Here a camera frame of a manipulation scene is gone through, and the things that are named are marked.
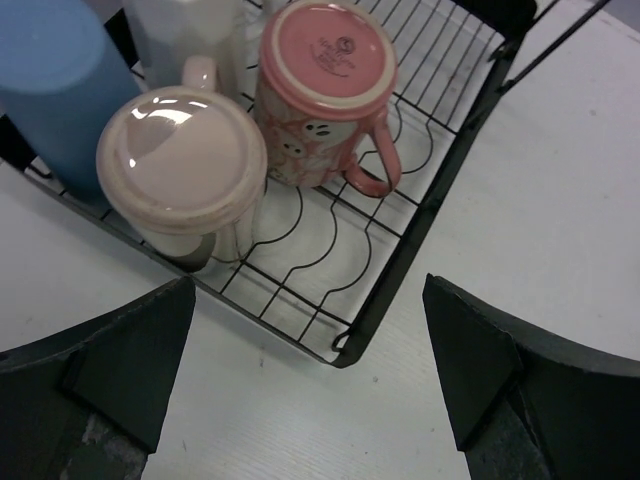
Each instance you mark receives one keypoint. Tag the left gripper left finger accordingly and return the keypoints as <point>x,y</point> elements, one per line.
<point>89,402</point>

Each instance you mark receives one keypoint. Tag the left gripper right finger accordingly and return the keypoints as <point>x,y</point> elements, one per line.
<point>525,403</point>

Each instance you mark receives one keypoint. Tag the translucent pink plastic cup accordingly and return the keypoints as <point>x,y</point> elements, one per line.
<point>186,167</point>

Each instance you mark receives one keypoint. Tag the pink speckled mug in rack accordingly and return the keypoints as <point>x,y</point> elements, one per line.
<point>326,72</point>

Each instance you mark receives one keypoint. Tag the light blue plastic cup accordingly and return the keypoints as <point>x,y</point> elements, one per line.
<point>62,79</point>

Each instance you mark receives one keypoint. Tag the white hexagonal cup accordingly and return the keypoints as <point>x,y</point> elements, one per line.
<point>166,33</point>

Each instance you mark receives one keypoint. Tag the black wire dish rack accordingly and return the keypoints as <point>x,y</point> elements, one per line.
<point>328,261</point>

